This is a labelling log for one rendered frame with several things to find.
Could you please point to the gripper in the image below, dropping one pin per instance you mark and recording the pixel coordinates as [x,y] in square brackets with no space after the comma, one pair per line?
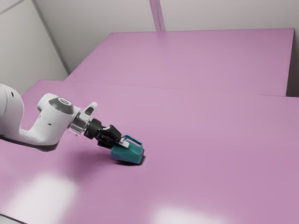
[94,129]

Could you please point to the teal faceted mug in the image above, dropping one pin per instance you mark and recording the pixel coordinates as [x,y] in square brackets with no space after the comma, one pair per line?
[130,153]

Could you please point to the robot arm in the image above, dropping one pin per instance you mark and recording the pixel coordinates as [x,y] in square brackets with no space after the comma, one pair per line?
[44,121]

